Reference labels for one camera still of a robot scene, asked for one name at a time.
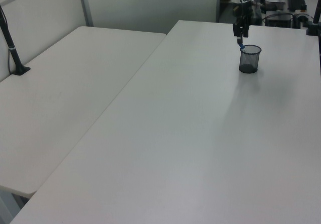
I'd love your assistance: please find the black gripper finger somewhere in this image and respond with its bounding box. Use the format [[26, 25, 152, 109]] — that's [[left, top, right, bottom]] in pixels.
[[240, 24, 250, 44], [232, 24, 241, 44]]

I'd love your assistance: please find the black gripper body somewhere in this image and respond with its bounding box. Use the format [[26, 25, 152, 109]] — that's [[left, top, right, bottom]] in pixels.
[[235, 1, 252, 27]]

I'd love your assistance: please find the black mesh pen cup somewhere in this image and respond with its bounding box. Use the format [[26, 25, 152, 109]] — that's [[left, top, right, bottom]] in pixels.
[[238, 44, 262, 74]]

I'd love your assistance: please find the black equipment box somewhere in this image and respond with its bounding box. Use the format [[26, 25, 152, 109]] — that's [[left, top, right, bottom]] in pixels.
[[265, 12, 295, 29]]

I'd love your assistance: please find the black clamp stand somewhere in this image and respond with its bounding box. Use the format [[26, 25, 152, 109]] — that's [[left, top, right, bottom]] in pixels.
[[305, 0, 321, 37]]

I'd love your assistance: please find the white side table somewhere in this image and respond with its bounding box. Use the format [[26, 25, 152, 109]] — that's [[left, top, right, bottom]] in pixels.
[[0, 26, 168, 198]]

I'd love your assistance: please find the grey partition corner post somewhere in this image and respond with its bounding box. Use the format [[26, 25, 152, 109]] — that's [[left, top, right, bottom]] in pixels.
[[77, 0, 94, 28]]

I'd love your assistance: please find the black camera stand pole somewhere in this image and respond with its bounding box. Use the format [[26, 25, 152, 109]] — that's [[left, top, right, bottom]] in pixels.
[[0, 4, 31, 77]]

